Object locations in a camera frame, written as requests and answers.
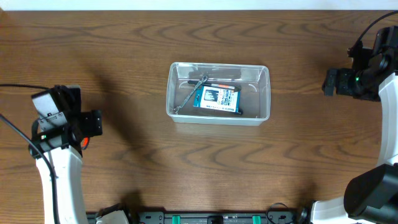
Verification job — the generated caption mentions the red handled pliers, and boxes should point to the red handled pliers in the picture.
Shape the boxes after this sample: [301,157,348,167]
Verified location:
[81,138,90,150]

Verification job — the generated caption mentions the silver combination wrench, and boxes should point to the silver combination wrench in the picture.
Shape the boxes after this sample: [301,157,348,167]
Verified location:
[174,75,208,114]

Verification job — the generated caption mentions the small black red hammer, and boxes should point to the small black red hammer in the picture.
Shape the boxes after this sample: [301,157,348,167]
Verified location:
[202,82,241,92]

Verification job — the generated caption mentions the white teal screwdriver set box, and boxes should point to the white teal screwdriver set box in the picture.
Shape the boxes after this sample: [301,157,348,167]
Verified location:
[193,86,240,113]

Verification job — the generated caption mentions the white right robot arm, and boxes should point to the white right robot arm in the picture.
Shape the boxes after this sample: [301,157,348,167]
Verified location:
[307,26,397,223]

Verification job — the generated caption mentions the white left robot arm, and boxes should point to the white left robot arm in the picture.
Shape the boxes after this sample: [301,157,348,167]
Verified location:
[29,85,103,223]

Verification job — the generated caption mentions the clear plastic container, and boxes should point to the clear plastic container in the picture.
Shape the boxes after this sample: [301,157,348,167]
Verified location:
[166,62,271,126]

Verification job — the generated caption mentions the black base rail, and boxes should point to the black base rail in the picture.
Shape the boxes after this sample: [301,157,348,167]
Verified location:
[86,203,310,224]

